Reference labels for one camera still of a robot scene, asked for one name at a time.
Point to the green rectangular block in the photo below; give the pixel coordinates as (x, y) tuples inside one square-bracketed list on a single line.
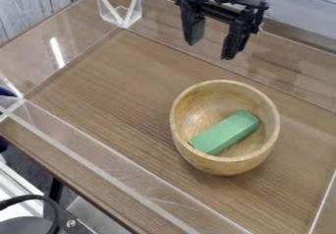
[(225, 133)]

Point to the brown wooden bowl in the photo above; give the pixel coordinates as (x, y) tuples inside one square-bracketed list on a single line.
[(201, 106)]

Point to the clear acrylic enclosure wall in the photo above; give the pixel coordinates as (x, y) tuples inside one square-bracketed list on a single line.
[(90, 92)]

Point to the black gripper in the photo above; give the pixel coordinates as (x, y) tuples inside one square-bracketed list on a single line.
[(226, 11)]

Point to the grey metal base plate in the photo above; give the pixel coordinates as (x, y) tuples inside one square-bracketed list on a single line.
[(40, 225)]

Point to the black table leg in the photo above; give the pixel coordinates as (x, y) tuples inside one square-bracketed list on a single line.
[(54, 190)]

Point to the clear acrylic corner bracket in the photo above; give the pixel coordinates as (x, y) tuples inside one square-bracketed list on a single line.
[(120, 16)]

